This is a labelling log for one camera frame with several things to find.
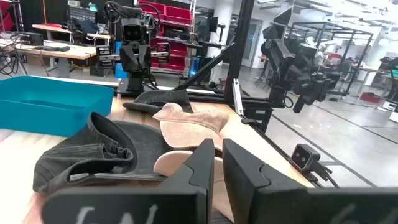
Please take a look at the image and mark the wooden desk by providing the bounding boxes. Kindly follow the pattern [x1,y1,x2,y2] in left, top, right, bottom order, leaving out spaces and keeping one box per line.
[32,23,113,41]
[0,39,98,78]

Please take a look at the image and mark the black rig frame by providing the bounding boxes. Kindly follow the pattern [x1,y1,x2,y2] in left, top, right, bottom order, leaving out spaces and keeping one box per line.
[174,0,280,134]

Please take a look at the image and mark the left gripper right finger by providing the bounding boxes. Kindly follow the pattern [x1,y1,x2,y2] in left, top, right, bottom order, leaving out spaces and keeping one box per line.
[222,138,398,224]

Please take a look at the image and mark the black desk box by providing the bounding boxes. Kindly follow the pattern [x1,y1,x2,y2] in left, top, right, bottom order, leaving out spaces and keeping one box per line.
[21,32,45,47]

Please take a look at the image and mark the black cage frame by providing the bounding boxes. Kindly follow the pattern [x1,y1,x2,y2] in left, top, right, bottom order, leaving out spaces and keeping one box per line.
[287,21,374,97]

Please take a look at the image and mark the red bin shelf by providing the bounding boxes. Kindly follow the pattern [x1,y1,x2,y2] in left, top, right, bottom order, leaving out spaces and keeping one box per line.
[136,0,195,74]
[0,0,16,32]

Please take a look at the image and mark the silver frame bracket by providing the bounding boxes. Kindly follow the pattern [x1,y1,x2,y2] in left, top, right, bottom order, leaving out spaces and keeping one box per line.
[232,78,244,116]

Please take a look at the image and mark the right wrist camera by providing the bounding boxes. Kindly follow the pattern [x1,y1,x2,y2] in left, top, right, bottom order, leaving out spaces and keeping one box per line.
[121,17,143,43]

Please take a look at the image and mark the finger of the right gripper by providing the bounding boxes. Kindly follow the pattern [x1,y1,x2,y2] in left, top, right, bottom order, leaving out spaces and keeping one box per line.
[155,42,171,65]
[95,45,113,68]

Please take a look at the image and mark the table-level camera cable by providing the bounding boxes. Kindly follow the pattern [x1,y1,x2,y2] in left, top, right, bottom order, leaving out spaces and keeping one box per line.
[310,164,340,189]

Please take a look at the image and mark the black monitor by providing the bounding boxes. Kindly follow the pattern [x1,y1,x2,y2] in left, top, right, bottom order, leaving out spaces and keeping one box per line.
[208,16,220,34]

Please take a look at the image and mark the dark grey cap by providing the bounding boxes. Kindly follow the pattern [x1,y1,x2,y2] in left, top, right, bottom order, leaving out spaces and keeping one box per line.
[32,111,175,195]
[122,89,194,115]

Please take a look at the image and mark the red floor box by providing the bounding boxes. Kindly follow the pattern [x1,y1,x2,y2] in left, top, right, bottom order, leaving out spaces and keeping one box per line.
[359,91,382,105]

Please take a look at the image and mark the blue plastic bin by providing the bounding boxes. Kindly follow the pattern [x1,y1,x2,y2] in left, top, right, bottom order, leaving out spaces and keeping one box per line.
[0,75,115,138]

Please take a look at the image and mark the black table-level camera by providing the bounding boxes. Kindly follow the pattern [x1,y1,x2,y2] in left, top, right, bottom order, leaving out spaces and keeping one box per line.
[291,143,322,172]

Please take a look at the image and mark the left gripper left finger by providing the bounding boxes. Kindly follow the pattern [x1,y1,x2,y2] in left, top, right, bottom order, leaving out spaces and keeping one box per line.
[41,138,216,224]

